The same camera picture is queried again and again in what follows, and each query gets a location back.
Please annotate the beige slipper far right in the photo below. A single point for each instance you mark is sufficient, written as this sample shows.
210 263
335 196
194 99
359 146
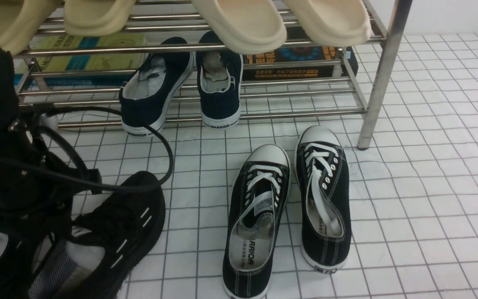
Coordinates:
336 23

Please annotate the black canvas lace-up sneaker left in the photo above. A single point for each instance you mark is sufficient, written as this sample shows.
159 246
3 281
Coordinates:
258 199

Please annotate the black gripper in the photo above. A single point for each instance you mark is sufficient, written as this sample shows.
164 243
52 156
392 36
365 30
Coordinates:
40 172

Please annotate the beige slipper far left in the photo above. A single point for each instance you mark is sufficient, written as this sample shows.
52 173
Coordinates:
20 20

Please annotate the black orange box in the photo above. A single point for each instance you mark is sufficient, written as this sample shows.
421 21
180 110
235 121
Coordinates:
304 62

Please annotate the navy canvas sneaker left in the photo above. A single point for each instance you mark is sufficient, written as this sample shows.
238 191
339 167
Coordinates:
145 97

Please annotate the black canvas lace-up sneaker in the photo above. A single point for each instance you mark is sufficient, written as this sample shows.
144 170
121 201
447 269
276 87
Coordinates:
258 199
322 174

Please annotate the silver metal shoe rack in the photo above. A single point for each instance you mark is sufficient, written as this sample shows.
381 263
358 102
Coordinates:
78 65

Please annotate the navy canvas sneaker right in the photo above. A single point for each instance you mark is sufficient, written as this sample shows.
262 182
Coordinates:
219 74

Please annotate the navy canvas sneaker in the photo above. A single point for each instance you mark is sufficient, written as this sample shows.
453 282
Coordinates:
145 97
219 74

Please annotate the black canvas lace-up sneaker right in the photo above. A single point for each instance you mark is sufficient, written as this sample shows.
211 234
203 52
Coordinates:
322 174

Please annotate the beige slipper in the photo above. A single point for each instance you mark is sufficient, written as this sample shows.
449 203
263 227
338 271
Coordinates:
336 23
95 18
244 26
20 20

